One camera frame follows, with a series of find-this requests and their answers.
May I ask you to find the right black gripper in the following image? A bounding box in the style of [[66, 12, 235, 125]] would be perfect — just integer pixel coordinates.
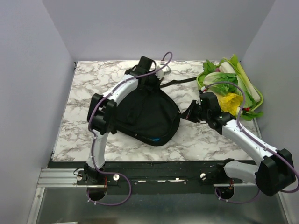
[[180, 100, 210, 123]]

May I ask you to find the black backpack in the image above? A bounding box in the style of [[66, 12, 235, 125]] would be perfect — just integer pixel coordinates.
[[112, 78, 199, 147]]

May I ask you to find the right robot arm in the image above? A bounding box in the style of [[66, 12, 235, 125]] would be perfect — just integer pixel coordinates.
[[181, 92, 296, 196]]

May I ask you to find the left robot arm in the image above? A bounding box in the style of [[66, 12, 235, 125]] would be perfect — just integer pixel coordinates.
[[84, 56, 169, 184]]

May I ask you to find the yellow flower vegetable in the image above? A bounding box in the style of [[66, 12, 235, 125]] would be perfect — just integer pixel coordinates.
[[216, 93, 243, 116]]

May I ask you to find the napa cabbage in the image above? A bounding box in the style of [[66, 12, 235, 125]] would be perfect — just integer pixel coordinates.
[[203, 72, 238, 96]]

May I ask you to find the green vegetable tray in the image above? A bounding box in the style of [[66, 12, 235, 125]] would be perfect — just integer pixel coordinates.
[[197, 71, 263, 120]]

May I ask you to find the white daikon radish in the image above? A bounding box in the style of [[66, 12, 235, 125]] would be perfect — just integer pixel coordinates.
[[219, 62, 236, 74]]

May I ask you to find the green celery stalk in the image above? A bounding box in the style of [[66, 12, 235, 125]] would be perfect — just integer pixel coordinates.
[[224, 54, 261, 103]]

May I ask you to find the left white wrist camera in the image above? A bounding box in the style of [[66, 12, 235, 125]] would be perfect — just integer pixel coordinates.
[[155, 62, 171, 80]]

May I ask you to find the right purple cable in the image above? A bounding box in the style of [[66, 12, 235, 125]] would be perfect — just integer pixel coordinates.
[[200, 81, 299, 203]]

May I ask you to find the purple cable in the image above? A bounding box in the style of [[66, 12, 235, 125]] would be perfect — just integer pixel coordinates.
[[200, 81, 299, 203], [86, 51, 174, 207]]

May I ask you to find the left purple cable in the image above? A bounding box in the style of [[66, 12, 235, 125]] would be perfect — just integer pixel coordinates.
[[86, 51, 174, 207]]

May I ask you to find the aluminium mounting rail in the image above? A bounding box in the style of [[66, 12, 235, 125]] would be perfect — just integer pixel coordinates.
[[37, 168, 254, 189]]

